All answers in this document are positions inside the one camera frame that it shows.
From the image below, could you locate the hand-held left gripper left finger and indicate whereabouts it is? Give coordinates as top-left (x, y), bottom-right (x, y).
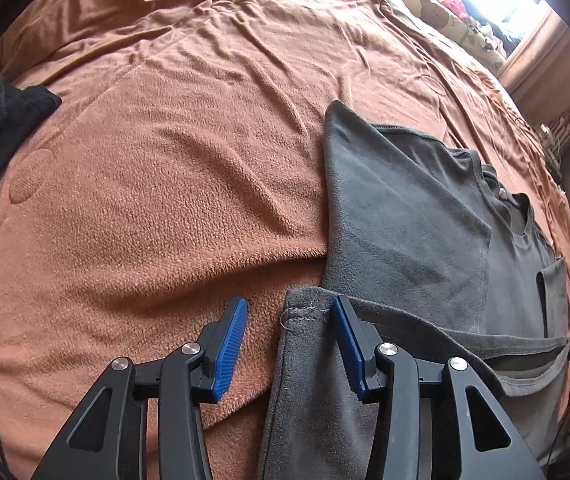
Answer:
top-left (30, 296), bottom-right (248, 480)

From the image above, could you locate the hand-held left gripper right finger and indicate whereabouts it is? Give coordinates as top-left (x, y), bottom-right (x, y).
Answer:
top-left (331, 295), bottom-right (546, 480)

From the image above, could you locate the grey fleece T-shirt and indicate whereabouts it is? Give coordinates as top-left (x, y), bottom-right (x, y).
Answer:
top-left (257, 100), bottom-right (570, 480)

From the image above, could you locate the bear print pillow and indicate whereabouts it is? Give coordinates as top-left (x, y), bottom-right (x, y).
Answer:
top-left (405, 0), bottom-right (508, 66)

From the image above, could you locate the brown fleece blanket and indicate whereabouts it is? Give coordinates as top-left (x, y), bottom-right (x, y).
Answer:
top-left (0, 0), bottom-right (570, 480)

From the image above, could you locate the pink curtain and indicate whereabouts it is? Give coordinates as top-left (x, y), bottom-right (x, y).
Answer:
top-left (497, 7), bottom-right (570, 111)

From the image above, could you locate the black clothes pile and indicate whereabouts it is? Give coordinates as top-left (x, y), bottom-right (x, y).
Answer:
top-left (490, 15), bottom-right (530, 48)

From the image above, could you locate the cluttered bedside shelf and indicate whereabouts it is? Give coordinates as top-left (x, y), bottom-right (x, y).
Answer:
top-left (537, 112), bottom-right (570, 183)

